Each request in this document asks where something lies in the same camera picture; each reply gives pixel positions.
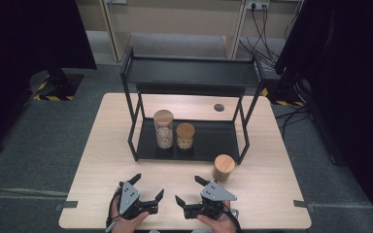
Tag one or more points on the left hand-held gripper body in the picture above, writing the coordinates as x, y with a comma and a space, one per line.
128, 197

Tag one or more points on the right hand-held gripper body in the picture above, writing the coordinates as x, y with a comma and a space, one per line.
216, 193

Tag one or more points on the black metal two-tier rack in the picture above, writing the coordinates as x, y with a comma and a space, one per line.
213, 139

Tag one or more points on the short glass jar pale contents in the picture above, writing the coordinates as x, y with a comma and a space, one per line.
185, 136

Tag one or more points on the tall glass jar wooden lid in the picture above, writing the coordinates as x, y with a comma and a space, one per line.
163, 129

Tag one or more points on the person's left hand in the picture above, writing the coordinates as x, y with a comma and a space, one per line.
128, 225

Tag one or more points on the person's right hand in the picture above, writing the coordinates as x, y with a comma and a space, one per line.
218, 225

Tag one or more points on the short glass jar green contents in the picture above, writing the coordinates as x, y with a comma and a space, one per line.
223, 167

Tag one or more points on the grey floor tape mark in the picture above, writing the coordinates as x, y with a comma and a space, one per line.
300, 204

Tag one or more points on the black stand base striped tape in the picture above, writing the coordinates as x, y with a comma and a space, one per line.
285, 92
58, 85

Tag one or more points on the black curtain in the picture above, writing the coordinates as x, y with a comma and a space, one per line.
353, 81
26, 48

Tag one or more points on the white wall power outlet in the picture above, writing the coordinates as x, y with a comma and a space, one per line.
257, 4

